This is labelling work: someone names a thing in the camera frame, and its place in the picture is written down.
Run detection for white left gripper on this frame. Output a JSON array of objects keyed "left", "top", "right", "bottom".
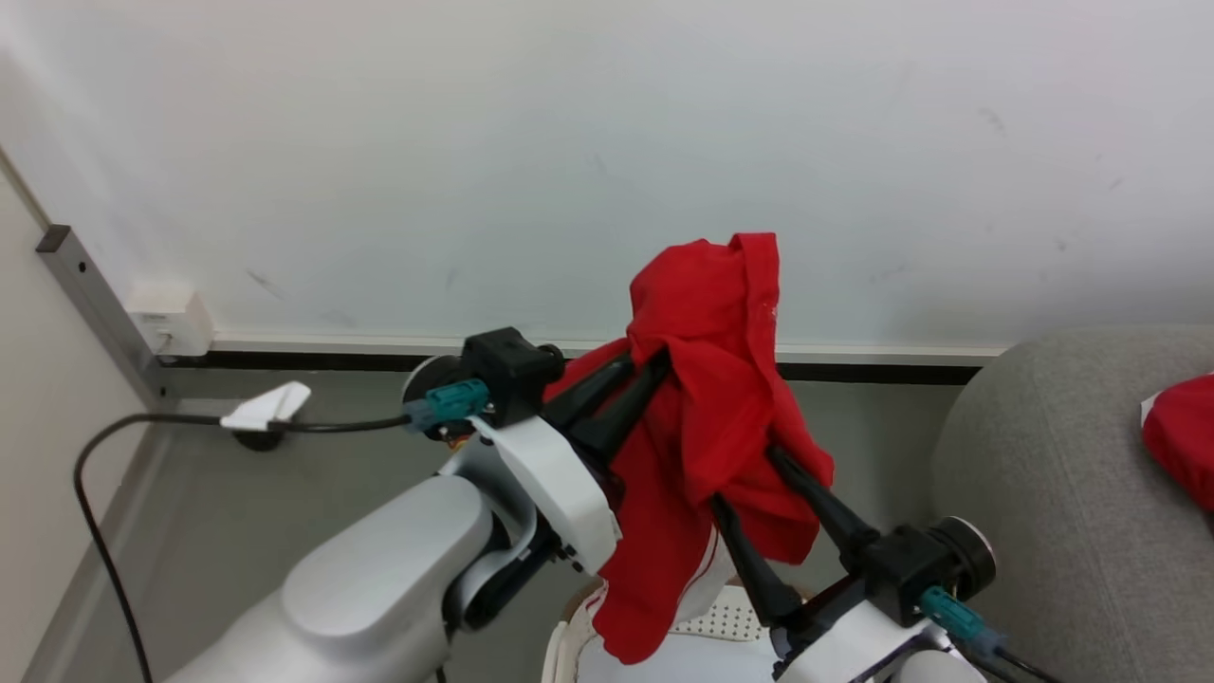
[{"left": 471, "top": 351, "right": 674, "bottom": 576}]

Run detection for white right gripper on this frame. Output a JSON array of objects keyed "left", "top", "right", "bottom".
[{"left": 711, "top": 444, "right": 949, "bottom": 683}]

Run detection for red shorts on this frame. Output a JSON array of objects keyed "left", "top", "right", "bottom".
[{"left": 543, "top": 232, "right": 836, "bottom": 665}]

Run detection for red shirt with white collar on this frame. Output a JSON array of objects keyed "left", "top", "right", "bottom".
[{"left": 1141, "top": 373, "right": 1214, "bottom": 513}]

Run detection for grey upholstered seat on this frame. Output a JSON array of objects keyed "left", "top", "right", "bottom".
[{"left": 931, "top": 325, "right": 1214, "bottom": 683}]

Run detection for white perforated laundry basket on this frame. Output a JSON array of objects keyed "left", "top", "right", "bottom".
[{"left": 543, "top": 579, "right": 788, "bottom": 683}]

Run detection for teal left cable connector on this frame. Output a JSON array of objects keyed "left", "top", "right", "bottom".
[{"left": 403, "top": 378, "right": 491, "bottom": 435}]

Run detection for teal cable connector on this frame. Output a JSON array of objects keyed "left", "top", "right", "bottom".
[
  {"left": 403, "top": 378, "right": 491, "bottom": 435},
  {"left": 918, "top": 585, "right": 1004, "bottom": 655}
]

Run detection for teal right cable connector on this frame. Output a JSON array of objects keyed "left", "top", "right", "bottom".
[{"left": 918, "top": 585, "right": 1004, "bottom": 655}]

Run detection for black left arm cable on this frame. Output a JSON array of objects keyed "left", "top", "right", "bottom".
[{"left": 74, "top": 411, "right": 418, "bottom": 683}]

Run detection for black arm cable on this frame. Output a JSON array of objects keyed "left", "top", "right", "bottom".
[
  {"left": 948, "top": 636, "right": 1068, "bottom": 683},
  {"left": 74, "top": 411, "right": 418, "bottom": 683}
]

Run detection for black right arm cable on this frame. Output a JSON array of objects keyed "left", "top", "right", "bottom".
[{"left": 948, "top": 636, "right": 1068, "bottom": 683}]

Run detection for white cable tag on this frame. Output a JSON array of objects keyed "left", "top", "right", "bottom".
[{"left": 220, "top": 381, "right": 312, "bottom": 433}]

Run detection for white wall box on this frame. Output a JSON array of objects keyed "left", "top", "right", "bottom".
[{"left": 126, "top": 282, "right": 214, "bottom": 358}]

